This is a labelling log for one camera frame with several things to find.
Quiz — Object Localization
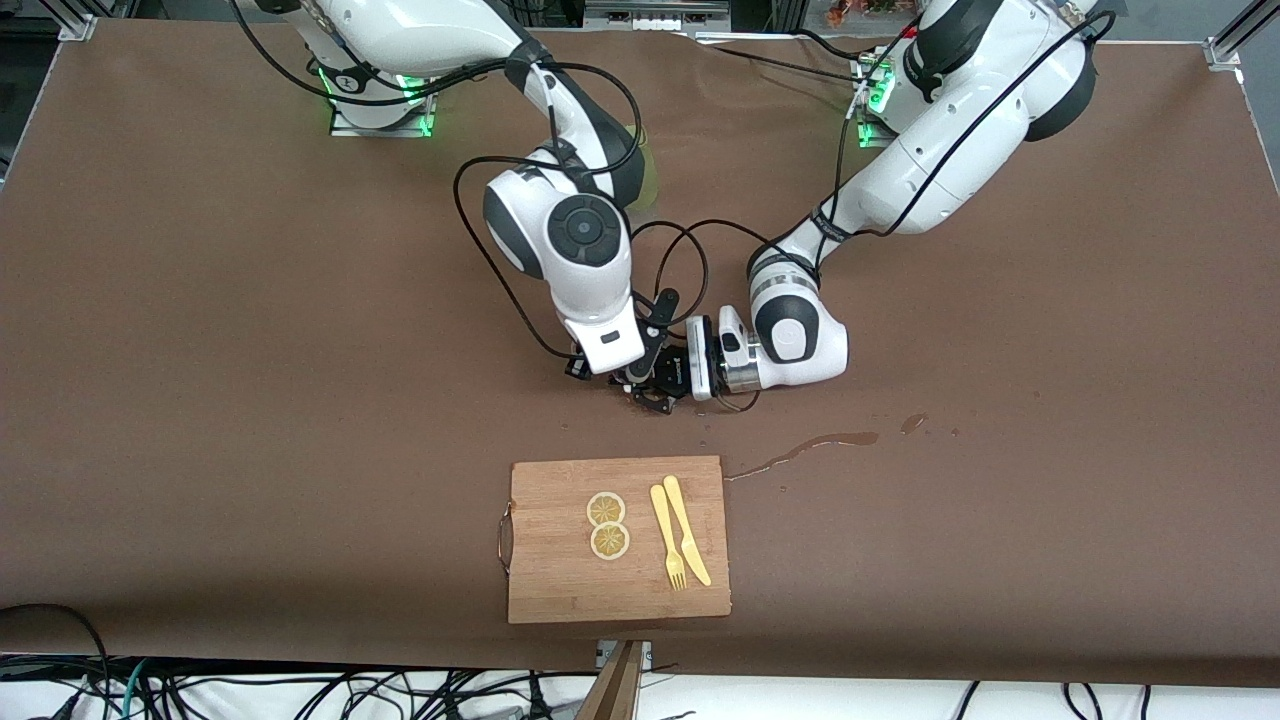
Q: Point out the yellow plastic fork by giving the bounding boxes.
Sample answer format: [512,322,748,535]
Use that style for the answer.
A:
[650,484,689,592]

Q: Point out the yellow plastic knife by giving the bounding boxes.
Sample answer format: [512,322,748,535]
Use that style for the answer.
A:
[663,475,713,587]

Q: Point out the long liquid spill streak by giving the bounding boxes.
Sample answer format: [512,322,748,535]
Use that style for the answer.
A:
[725,432,881,483]

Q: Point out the green sleeved glass bottle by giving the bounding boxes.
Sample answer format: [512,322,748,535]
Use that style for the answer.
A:
[622,125,661,209]

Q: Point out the wooden cutting board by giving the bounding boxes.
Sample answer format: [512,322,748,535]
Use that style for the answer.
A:
[498,455,732,625]

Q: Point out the grey power strip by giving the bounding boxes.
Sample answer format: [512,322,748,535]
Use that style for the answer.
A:
[585,0,731,33]

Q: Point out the brown table cover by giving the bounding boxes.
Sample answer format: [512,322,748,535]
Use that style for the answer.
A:
[0,18,1280,686]

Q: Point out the orange background items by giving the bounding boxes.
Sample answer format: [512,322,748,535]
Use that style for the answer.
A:
[828,0,921,26]

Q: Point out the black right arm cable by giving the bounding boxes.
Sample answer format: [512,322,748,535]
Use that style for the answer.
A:
[228,0,713,361]

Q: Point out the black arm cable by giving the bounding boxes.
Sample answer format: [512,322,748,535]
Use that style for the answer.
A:
[228,0,713,361]
[630,10,1116,413]

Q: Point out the wooden post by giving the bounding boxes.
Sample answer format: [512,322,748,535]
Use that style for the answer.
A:
[575,640,646,720]

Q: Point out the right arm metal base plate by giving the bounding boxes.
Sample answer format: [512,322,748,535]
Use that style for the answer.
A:
[330,70,438,138]

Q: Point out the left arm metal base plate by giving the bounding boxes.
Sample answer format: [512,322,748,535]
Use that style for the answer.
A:
[855,55,906,151]

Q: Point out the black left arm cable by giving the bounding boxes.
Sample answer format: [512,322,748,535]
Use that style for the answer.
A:
[630,10,1116,413]

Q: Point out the teal cable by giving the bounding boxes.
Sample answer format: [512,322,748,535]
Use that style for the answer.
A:
[118,658,151,720]

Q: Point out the black looped cable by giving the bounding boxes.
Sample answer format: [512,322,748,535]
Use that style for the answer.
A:
[0,603,113,720]

